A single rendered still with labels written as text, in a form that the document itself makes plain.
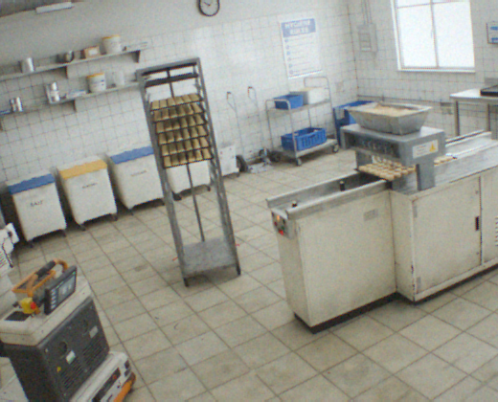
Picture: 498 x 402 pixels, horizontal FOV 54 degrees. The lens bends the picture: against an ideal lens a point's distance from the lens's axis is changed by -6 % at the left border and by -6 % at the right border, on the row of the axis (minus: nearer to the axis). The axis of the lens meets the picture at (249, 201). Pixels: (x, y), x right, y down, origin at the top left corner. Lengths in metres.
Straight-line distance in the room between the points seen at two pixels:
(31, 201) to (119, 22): 2.54
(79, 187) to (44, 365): 3.76
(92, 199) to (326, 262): 3.72
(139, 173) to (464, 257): 4.07
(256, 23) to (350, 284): 5.05
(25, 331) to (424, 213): 2.41
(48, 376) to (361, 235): 2.02
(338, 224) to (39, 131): 4.50
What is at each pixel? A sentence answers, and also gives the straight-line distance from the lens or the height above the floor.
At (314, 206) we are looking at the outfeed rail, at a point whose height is 0.88.
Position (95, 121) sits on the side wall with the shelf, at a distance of 6.86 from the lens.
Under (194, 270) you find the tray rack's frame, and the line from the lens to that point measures 4.28.
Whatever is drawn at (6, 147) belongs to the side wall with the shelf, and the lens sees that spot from 6.77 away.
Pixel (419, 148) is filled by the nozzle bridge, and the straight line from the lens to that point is 3.21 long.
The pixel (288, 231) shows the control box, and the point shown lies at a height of 0.76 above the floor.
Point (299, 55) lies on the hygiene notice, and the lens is 8.02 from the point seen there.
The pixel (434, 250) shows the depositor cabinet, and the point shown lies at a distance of 3.52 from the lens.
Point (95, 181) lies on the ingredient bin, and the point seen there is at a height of 0.56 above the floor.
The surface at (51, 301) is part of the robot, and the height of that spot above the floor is 0.86.
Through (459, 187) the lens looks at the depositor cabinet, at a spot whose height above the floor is 0.78.
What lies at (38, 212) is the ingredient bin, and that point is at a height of 0.41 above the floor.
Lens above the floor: 1.95
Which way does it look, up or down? 19 degrees down
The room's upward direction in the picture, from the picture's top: 10 degrees counter-clockwise
